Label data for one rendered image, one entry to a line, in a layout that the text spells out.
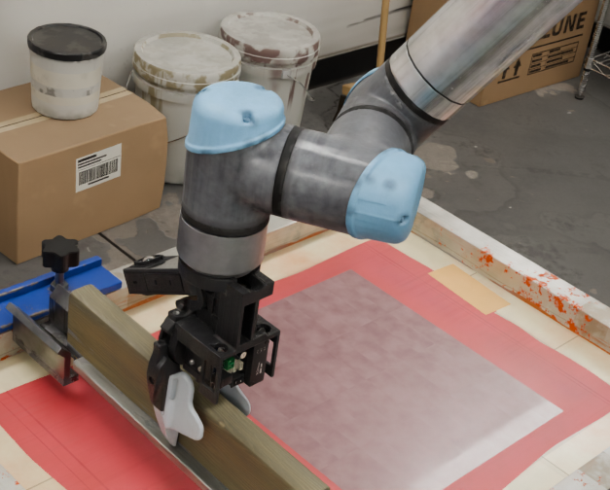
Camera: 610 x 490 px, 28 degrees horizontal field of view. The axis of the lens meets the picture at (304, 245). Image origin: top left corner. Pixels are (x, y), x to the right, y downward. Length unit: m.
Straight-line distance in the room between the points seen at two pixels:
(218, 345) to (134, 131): 2.26
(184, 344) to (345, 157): 0.24
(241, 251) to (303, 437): 0.34
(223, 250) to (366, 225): 0.13
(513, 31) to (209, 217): 0.29
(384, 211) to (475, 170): 3.05
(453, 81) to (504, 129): 3.29
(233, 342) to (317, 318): 0.44
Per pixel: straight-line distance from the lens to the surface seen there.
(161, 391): 1.12
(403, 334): 1.47
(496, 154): 4.13
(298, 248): 1.60
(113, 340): 1.21
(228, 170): 0.97
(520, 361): 1.48
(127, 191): 3.37
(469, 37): 1.01
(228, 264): 1.01
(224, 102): 0.96
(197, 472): 1.16
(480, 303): 1.56
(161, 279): 1.10
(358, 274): 1.57
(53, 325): 1.37
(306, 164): 0.96
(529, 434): 1.38
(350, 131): 0.99
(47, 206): 3.20
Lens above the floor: 1.80
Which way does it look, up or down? 32 degrees down
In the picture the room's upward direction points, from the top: 9 degrees clockwise
